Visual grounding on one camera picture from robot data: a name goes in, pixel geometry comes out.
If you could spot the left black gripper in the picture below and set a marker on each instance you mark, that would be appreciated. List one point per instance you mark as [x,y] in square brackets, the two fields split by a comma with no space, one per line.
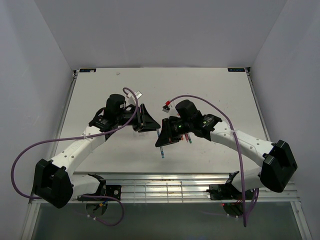
[145,122]

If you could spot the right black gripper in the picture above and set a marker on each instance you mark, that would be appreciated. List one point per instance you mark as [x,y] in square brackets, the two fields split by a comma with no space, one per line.
[167,136]

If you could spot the blue gel pen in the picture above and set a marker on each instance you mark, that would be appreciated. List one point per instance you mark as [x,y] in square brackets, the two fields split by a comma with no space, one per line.
[161,148]

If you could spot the red gel pen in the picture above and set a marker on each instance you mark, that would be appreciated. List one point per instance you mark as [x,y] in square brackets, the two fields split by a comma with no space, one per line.
[187,137]

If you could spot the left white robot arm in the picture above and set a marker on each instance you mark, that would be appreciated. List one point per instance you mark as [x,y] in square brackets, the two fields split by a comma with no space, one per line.
[54,179]

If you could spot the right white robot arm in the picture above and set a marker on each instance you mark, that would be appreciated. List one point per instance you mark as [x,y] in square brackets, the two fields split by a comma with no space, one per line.
[275,161]

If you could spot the left blue corner label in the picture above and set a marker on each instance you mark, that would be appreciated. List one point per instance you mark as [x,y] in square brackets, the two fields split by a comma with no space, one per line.
[87,70]

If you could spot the blue corner label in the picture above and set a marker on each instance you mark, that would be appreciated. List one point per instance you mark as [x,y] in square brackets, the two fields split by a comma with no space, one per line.
[236,70]
[87,70]

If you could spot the right blue corner label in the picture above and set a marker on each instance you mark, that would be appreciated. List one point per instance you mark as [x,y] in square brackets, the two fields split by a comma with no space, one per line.
[236,70]

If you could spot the aluminium rail frame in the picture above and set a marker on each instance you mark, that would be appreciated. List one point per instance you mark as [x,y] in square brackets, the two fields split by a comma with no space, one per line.
[179,188]

